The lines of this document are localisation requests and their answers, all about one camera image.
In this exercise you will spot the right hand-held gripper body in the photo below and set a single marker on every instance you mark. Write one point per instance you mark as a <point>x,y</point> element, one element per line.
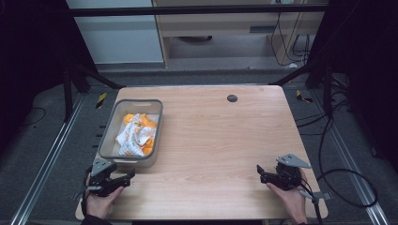
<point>289,175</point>

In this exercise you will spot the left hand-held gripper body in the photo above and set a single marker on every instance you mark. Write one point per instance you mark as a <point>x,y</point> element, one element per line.
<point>100,175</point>

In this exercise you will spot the person's right hand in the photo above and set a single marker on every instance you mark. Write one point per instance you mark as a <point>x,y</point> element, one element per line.
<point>291,201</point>

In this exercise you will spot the person's left hand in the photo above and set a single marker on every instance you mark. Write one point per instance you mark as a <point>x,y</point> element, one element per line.
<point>101,203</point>

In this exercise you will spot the grey plastic bin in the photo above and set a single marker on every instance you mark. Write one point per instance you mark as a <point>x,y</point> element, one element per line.
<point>108,146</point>

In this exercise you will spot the orange and white cloth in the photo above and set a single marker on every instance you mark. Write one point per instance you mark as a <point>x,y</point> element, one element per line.
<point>137,136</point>

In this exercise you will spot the yellow and black tape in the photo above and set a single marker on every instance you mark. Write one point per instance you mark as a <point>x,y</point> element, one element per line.
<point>303,97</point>
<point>100,100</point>

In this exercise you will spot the black metal stand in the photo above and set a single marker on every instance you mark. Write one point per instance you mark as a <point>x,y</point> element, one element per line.
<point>327,90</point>
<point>67,93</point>

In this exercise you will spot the black curtain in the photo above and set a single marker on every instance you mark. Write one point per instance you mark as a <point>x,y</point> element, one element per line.
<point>369,62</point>
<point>31,62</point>

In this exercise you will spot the white cabinet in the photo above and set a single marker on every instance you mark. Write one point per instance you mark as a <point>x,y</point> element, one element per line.
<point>119,40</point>

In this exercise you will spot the light wooden desk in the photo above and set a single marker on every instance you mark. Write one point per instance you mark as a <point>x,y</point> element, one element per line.
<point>219,23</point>

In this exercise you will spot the black horizontal bar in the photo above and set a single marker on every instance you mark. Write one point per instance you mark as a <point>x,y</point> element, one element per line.
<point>194,10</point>

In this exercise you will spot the grey metal bracket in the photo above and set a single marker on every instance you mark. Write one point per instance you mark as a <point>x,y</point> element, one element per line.
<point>317,196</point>

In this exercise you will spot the aluminium floor rail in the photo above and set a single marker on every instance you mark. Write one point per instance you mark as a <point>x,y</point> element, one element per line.
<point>47,159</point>
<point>350,162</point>

